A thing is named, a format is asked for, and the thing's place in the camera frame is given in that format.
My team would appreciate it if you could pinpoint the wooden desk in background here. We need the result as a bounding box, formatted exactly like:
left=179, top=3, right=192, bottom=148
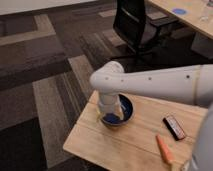
left=148, top=0, right=213, bottom=39

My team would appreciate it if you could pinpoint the orange carrot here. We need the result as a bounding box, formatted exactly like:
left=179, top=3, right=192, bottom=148
left=156, top=135, right=174, bottom=165

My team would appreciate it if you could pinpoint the light wooden side table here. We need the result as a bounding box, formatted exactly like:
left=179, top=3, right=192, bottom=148
left=63, top=93, right=207, bottom=171

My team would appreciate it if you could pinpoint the clear drinking glass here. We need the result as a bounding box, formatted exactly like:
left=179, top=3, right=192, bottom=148
left=200, top=2, right=213, bottom=21

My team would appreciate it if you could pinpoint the black rectangular bar package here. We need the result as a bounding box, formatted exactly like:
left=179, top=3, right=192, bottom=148
left=163, top=115, right=186, bottom=141

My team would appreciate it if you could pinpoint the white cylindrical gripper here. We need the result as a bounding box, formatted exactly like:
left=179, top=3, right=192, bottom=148
left=97, top=93, right=120, bottom=120

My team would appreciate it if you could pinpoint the black office chair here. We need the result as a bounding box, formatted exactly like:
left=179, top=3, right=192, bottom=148
left=112, top=0, right=188, bottom=64

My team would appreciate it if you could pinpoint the blue round coaster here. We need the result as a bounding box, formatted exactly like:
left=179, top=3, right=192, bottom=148
left=172, top=8, right=187, bottom=15

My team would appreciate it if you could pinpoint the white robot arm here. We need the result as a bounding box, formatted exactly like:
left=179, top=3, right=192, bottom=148
left=90, top=61, right=213, bottom=171

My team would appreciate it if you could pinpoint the dark blue ceramic bowl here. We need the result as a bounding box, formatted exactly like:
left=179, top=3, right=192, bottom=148
left=101, top=94, right=133, bottom=126

